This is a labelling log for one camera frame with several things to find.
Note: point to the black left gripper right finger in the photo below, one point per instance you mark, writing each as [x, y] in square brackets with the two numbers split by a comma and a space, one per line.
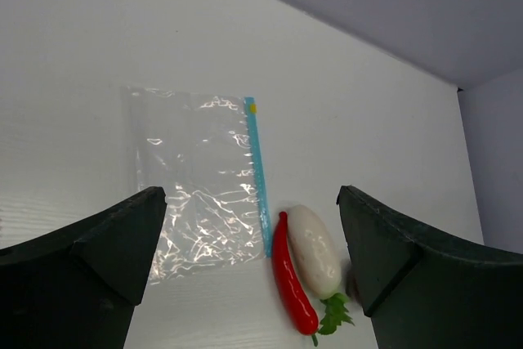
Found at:
[425, 288]

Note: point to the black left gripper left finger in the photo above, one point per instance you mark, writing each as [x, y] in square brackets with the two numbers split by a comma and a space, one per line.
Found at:
[78, 286]

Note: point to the clear zip top bag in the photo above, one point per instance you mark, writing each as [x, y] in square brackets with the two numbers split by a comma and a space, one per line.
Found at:
[204, 151]

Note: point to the white radish with leaves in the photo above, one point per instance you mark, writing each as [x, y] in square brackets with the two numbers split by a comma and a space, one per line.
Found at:
[319, 265]

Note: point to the red chili pepper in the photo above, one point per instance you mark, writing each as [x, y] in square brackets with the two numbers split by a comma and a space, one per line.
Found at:
[292, 294]

